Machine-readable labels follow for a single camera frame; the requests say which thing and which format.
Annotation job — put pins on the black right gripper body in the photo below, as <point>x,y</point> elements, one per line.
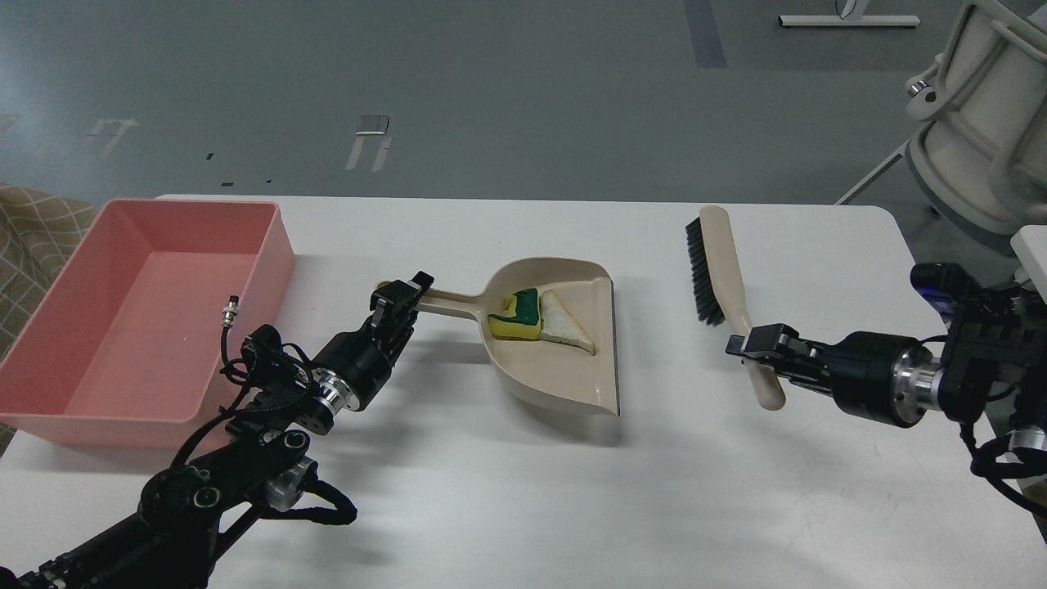
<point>869,375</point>

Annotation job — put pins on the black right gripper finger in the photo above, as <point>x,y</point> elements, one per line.
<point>774,342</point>
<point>811,378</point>

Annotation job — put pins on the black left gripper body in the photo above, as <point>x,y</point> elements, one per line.
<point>358,363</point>

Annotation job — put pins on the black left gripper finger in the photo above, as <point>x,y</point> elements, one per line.
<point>404,327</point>
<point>395,298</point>

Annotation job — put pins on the beige hand brush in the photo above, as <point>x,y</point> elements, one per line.
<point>716,277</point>

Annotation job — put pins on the yellow green sponge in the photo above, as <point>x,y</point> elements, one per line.
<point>521,318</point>

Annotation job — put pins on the beige plastic dustpan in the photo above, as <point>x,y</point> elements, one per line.
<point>547,373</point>

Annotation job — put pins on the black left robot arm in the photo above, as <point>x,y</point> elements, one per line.
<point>251,461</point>

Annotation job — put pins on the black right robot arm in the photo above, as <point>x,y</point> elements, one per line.
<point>989,377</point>

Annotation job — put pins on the pink plastic bin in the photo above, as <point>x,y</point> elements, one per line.
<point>124,349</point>

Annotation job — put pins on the white floor stand base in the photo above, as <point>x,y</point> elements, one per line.
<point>851,15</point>

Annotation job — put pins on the beige patterned cloth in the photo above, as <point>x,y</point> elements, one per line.
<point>39,234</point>

